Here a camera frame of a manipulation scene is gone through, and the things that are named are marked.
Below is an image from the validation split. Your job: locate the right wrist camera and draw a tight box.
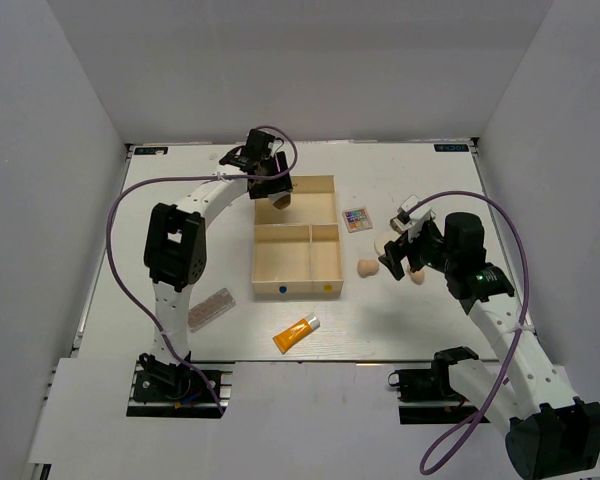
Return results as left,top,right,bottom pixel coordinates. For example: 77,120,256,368
389,195,435,234

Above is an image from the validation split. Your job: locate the table corner logo sticker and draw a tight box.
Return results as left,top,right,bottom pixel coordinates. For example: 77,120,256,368
433,143,470,153

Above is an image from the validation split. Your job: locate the cream compartment organizer box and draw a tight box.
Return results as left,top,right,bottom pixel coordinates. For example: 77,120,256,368
252,175,344,298

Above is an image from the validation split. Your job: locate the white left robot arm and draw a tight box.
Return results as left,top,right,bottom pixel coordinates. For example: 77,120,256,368
144,139,293,399

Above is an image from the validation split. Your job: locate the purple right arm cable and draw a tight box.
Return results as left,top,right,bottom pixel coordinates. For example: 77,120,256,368
410,190,533,477

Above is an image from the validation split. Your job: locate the beige makeup sponge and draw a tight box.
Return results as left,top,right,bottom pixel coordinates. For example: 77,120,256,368
357,259,379,278
407,270,425,285

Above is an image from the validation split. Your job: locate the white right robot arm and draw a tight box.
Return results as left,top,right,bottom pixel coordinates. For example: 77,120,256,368
379,212,600,479

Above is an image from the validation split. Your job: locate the colourful eyeshadow palette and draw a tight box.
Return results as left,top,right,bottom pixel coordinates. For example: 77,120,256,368
342,207,373,233

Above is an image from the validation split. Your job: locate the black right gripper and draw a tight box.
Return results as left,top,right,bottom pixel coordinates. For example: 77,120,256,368
378,220,457,281

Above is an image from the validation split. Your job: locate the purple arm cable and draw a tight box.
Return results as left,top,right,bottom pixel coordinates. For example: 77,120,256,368
107,124,300,416
410,190,533,477

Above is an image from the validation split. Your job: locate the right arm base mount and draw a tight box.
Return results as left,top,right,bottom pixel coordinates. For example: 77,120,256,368
387,368,477,425

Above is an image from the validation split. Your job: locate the left table logo sticker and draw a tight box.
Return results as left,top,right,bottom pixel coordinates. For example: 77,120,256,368
134,146,169,156

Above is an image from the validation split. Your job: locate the orange cream tube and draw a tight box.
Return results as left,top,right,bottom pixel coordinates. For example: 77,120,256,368
272,314,320,354

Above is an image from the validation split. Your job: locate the white gold sunscreen bottle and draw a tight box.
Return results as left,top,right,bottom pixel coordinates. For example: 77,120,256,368
268,193,291,210

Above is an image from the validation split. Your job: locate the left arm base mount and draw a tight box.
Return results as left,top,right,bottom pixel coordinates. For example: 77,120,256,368
126,353,230,419

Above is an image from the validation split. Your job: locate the round white powder puff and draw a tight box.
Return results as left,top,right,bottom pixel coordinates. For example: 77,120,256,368
374,231,399,256

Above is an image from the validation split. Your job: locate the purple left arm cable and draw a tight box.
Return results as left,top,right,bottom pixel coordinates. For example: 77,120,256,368
107,124,300,416

